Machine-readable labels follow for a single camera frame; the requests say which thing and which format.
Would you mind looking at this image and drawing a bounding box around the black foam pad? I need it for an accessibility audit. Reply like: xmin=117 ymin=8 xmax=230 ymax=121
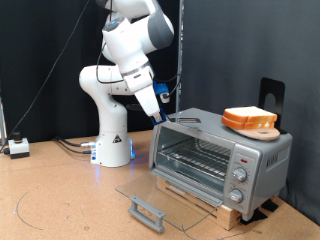
xmin=240 ymin=208 xmax=269 ymax=226
xmin=260 ymin=199 xmax=280 ymax=213

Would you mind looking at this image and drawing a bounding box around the wire oven rack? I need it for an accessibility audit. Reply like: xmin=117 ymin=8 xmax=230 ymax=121
xmin=156 ymin=137 xmax=233 ymax=181

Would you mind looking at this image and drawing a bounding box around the silver toaster oven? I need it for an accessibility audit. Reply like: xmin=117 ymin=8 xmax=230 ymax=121
xmin=148 ymin=107 xmax=294 ymax=222

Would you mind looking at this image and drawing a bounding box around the dark grey backdrop curtain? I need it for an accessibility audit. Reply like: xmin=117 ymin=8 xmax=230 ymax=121
xmin=181 ymin=0 xmax=320 ymax=226

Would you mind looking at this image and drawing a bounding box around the metal frame post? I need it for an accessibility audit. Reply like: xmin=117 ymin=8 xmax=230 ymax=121
xmin=0 ymin=96 xmax=8 ymax=146

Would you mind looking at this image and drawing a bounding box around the emergency stop button box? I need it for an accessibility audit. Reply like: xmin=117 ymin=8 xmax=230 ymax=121
xmin=8 ymin=131 xmax=31 ymax=160

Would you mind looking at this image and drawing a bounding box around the black base cable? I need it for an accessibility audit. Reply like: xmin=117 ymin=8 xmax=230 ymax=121
xmin=56 ymin=139 xmax=94 ymax=155

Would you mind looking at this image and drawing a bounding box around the black cable with metal connector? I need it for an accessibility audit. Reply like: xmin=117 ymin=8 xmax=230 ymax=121
xmin=53 ymin=135 xmax=98 ymax=149

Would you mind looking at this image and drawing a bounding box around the round wooden board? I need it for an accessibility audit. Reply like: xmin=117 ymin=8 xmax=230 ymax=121
xmin=229 ymin=126 xmax=281 ymax=142

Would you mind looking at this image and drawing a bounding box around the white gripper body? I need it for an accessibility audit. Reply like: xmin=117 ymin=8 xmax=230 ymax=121
xmin=134 ymin=83 xmax=162 ymax=118

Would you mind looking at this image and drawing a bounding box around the silver oven knob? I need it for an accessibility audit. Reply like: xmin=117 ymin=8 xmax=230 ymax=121
xmin=227 ymin=188 xmax=244 ymax=204
xmin=232 ymin=167 xmax=249 ymax=183

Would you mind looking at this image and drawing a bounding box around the black camera cable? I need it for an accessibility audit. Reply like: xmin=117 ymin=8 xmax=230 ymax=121
xmin=0 ymin=0 xmax=182 ymax=155

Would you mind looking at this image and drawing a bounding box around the slatted wooden crate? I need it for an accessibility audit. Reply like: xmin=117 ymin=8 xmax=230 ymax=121
xmin=156 ymin=176 xmax=242 ymax=231

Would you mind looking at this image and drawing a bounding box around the wrist camera with blue bracket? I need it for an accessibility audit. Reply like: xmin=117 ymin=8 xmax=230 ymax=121
xmin=152 ymin=80 xmax=171 ymax=104

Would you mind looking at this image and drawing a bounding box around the black metal bookend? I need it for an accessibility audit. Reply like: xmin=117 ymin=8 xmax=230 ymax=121
xmin=258 ymin=77 xmax=288 ymax=135

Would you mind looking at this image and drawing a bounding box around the black backdrop curtain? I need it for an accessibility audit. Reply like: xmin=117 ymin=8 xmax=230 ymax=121
xmin=0 ymin=0 xmax=181 ymax=144

